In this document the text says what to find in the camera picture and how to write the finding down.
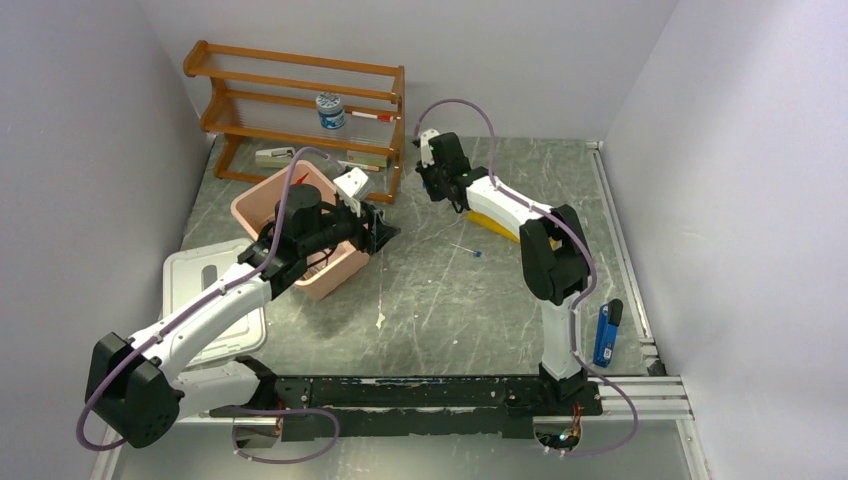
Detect yellow test tube rack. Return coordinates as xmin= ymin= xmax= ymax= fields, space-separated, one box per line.
xmin=466 ymin=211 xmax=544 ymax=244

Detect wooden shelf rack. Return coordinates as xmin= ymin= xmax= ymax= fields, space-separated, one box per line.
xmin=182 ymin=40 xmax=407 ymax=204

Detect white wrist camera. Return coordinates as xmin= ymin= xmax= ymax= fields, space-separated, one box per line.
xmin=418 ymin=129 xmax=441 ymax=168
xmin=333 ymin=168 xmax=373 ymax=217

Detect red white marker pen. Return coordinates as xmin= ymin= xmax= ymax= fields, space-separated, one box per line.
xmin=350 ymin=111 xmax=395 ymax=123

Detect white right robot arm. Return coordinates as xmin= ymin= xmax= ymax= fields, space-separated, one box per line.
xmin=413 ymin=129 xmax=593 ymax=414

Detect blue tool by wall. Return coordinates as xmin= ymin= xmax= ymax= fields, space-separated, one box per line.
xmin=593 ymin=299 xmax=624 ymax=368

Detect pink plastic tub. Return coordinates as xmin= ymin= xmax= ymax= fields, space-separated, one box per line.
xmin=231 ymin=160 xmax=370 ymax=300

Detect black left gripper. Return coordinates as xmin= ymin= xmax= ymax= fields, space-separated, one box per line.
xmin=300 ymin=196 xmax=400 ymax=256

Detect white tub lid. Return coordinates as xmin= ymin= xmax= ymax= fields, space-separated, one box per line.
xmin=162 ymin=239 xmax=267 ymax=368

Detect blue white jar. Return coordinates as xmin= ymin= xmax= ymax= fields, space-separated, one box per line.
xmin=315 ymin=92 xmax=346 ymax=130

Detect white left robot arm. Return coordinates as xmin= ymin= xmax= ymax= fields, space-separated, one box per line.
xmin=76 ymin=184 xmax=400 ymax=451

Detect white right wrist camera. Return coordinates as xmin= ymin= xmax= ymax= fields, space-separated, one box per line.
xmin=418 ymin=129 xmax=441 ymax=168

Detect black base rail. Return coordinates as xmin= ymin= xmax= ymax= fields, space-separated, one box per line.
xmin=242 ymin=367 xmax=603 ymax=441

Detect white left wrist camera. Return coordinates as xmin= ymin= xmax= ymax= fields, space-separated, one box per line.
xmin=333 ymin=168 xmax=373 ymax=217

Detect orange white marker pen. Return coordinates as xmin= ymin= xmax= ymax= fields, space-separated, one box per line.
xmin=339 ymin=160 xmax=381 ymax=172

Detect green small box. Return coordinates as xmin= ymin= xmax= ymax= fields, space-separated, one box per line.
xmin=346 ymin=150 xmax=390 ymax=168

